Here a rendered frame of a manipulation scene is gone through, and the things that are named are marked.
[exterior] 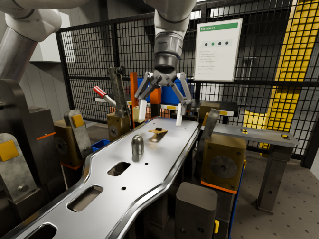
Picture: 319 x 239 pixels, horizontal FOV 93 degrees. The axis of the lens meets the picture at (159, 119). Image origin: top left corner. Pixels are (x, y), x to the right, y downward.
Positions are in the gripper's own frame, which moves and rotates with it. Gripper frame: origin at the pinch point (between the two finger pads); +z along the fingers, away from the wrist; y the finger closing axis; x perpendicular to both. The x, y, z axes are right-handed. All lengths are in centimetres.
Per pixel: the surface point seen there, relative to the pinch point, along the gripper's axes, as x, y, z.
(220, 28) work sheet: 42, 10, -50
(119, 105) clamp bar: -4.1, -13.9, -3.0
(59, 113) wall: 138, -277, 29
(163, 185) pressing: -19.6, 11.3, 10.8
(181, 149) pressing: -6.1, 10.3, 6.8
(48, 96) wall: 117, -276, -2
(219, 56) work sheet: 45, 11, -36
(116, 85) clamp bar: -5.9, -14.5, -9.5
